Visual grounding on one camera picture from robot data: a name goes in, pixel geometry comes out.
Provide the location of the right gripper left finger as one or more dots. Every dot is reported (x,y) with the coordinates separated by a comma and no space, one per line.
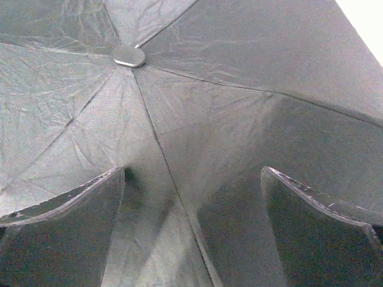
(63,241)

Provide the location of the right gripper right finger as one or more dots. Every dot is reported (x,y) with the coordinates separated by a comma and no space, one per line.
(321,240)

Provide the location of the black folding umbrella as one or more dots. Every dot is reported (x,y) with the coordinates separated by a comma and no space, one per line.
(194,98)

